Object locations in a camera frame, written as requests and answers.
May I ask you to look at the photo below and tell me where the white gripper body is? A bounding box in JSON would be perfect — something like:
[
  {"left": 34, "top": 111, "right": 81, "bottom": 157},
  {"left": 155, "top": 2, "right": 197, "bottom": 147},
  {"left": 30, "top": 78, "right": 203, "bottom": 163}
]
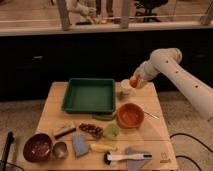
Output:
[{"left": 139, "top": 61, "right": 156, "bottom": 81}]

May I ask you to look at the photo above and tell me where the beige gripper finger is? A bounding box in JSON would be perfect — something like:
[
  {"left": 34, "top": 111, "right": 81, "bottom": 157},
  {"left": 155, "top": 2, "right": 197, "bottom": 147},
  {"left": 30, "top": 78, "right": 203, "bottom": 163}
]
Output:
[
  {"left": 133, "top": 67, "right": 140, "bottom": 77},
  {"left": 136, "top": 79, "right": 147, "bottom": 89}
]

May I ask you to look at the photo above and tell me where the orange red apple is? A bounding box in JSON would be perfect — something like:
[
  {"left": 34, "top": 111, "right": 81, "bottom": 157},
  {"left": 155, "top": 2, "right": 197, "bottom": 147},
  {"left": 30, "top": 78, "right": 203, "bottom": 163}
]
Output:
[{"left": 129, "top": 76, "right": 139, "bottom": 88}]

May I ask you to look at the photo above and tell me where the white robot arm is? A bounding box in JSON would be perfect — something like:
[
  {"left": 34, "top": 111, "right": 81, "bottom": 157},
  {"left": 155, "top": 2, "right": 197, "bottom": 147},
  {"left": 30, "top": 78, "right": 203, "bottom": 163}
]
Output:
[{"left": 130, "top": 48, "right": 213, "bottom": 122}]

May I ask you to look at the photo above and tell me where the white paper cup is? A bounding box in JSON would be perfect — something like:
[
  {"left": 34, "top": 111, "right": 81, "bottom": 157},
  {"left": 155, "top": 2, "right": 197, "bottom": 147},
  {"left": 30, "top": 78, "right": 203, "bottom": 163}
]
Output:
[{"left": 121, "top": 79, "right": 133, "bottom": 95}]

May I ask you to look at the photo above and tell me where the light green cup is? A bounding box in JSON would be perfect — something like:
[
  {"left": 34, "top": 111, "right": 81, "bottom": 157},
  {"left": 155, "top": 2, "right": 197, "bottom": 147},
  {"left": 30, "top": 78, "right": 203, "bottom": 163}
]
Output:
[{"left": 104, "top": 124, "right": 119, "bottom": 140}]

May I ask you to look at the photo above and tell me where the small metal cup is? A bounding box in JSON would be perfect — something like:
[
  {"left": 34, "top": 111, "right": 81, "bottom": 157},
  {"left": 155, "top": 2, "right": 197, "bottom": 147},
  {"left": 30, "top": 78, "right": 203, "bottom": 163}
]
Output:
[{"left": 52, "top": 141, "right": 68, "bottom": 159}]

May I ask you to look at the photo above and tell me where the metal spoon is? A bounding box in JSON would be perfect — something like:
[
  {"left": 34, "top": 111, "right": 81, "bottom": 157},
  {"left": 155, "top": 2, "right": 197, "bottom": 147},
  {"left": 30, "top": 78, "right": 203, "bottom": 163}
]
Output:
[{"left": 144, "top": 111, "right": 160, "bottom": 120}]

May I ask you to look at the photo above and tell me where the orange bowl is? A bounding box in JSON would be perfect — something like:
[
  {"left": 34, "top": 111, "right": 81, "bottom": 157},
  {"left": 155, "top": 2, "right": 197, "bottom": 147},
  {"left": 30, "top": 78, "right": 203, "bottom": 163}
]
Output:
[{"left": 117, "top": 103, "right": 144, "bottom": 129}]

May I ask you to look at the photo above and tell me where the green cucumber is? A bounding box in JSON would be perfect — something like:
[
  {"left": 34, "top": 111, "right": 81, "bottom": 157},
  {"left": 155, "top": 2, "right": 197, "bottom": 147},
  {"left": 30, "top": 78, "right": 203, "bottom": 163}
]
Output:
[{"left": 92, "top": 114, "right": 116, "bottom": 121}]

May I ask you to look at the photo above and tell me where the green plastic tray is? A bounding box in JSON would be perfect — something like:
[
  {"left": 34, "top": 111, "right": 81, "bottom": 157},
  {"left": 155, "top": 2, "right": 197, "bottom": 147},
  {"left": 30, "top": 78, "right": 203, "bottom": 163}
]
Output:
[{"left": 61, "top": 78, "right": 116, "bottom": 114}]

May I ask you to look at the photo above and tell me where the black office chair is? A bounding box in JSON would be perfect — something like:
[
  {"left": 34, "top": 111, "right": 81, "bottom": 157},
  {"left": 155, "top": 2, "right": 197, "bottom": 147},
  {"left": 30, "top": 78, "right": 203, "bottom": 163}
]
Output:
[{"left": 134, "top": 0, "right": 168, "bottom": 23}]

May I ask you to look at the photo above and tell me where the yellow banana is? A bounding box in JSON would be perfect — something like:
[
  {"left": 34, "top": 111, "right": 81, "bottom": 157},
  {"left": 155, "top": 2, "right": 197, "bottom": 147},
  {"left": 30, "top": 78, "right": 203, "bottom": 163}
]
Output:
[{"left": 90, "top": 143, "right": 118, "bottom": 152}]

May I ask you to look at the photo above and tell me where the grey cloth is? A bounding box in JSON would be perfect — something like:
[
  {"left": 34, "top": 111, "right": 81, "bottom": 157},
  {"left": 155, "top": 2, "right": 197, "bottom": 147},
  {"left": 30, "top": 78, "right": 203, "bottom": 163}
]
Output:
[{"left": 125, "top": 147, "right": 152, "bottom": 171}]

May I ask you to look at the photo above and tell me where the blue sponge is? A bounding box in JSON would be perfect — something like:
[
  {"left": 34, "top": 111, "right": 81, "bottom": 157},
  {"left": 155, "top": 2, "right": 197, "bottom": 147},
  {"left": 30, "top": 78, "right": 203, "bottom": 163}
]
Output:
[{"left": 72, "top": 134, "right": 89, "bottom": 157}]

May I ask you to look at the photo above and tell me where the wooden black eraser block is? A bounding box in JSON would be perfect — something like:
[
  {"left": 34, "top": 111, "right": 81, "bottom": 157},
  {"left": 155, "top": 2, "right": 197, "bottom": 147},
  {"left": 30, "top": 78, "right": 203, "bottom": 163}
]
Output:
[{"left": 53, "top": 123, "right": 76, "bottom": 139}]

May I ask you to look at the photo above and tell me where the dark red bowl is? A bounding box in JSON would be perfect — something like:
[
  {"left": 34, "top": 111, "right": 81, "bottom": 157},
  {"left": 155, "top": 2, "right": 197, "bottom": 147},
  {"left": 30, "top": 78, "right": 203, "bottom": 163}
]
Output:
[{"left": 23, "top": 133, "right": 52, "bottom": 163}]

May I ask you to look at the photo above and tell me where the black pole stand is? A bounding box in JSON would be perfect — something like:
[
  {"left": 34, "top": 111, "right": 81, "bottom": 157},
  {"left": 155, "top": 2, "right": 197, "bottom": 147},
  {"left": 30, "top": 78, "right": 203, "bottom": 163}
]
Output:
[{"left": 0, "top": 132, "right": 14, "bottom": 171}]

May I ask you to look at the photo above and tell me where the black cable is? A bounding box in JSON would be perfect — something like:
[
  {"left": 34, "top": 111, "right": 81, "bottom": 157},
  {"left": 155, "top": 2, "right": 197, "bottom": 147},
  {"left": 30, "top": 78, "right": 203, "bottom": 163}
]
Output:
[{"left": 169, "top": 132, "right": 213, "bottom": 171}]

